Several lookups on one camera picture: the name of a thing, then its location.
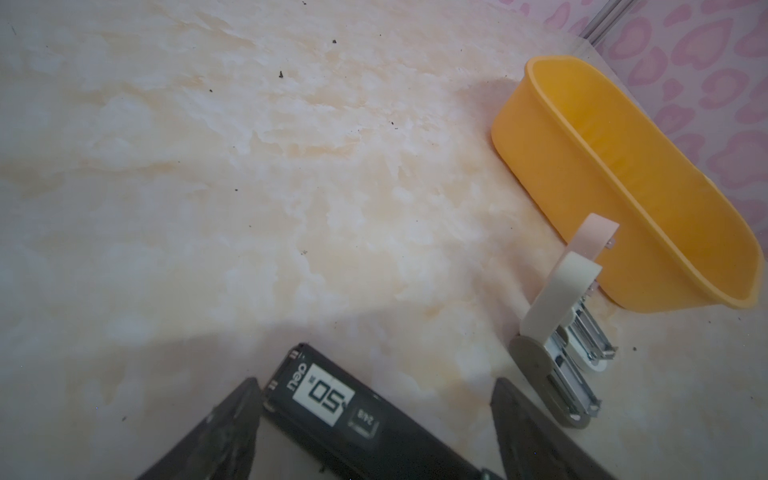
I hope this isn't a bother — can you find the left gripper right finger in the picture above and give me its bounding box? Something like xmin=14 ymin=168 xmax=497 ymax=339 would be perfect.
xmin=490 ymin=378 xmax=613 ymax=479

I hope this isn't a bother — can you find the black stapler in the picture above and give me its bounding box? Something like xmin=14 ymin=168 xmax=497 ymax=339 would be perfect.
xmin=263 ymin=343 xmax=499 ymax=480

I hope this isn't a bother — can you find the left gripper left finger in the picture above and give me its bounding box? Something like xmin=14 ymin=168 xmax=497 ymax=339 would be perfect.
xmin=140 ymin=377 xmax=263 ymax=480

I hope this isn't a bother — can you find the yellow plastic tray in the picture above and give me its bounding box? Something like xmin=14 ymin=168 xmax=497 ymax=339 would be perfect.
xmin=491 ymin=56 xmax=765 ymax=313

